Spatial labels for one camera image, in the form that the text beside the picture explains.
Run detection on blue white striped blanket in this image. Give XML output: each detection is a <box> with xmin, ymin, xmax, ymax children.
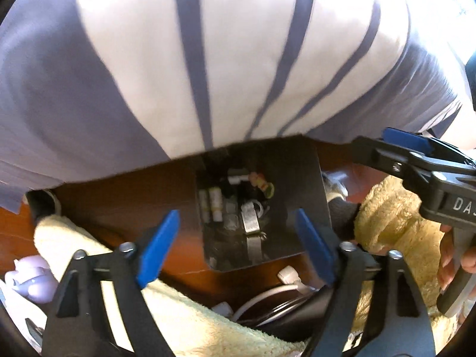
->
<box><xmin>0</xmin><ymin>0</ymin><xmax>476</xmax><ymax>214</ymax></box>

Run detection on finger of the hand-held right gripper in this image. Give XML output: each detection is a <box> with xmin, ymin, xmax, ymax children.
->
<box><xmin>383</xmin><ymin>127</ymin><xmax>476</xmax><ymax>170</ymax></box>
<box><xmin>351</xmin><ymin>136</ymin><xmax>422</xmax><ymax>179</ymax></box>

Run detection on colourful hair ties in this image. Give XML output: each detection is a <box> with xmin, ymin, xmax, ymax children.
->
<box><xmin>248</xmin><ymin>172</ymin><xmax>276</xmax><ymax>198</ymax></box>

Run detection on white charger plug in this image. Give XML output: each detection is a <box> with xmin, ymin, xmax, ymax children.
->
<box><xmin>277</xmin><ymin>265</ymin><xmax>310</xmax><ymax>288</ymax></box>

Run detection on purple slipper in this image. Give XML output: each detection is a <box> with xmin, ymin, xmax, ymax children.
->
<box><xmin>4</xmin><ymin>256</ymin><xmax>57</xmax><ymax>304</ymax></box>

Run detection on white charger cable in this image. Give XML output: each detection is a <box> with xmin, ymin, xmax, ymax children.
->
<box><xmin>231</xmin><ymin>284</ymin><xmax>310</xmax><ymax>322</ymax></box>

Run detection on grey metal strap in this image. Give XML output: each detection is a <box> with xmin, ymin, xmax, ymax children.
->
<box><xmin>240</xmin><ymin>201</ymin><xmax>265</xmax><ymax>264</ymax></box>

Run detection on dark grey sock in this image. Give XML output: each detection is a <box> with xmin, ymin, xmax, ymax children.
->
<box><xmin>325</xmin><ymin>193</ymin><xmax>361</xmax><ymax>247</ymax></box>

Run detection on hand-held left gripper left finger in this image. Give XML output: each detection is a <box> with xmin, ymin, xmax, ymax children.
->
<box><xmin>45</xmin><ymin>209</ymin><xmax>181</xmax><ymax>357</ymax></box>

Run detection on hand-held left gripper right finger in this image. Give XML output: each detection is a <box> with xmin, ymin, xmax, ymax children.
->
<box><xmin>295</xmin><ymin>208</ymin><xmax>436</xmax><ymax>357</ymax></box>

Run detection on person's right hand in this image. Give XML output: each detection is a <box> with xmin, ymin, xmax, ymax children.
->
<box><xmin>436</xmin><ymin>225</ymin><xmax>476</xmax><ymax>299</ymax></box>

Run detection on black bin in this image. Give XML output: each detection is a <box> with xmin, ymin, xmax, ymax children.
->
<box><xmin>195</xmin><ymin>136</ymin><xmax>333</xmax><ymax>272</ymax></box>

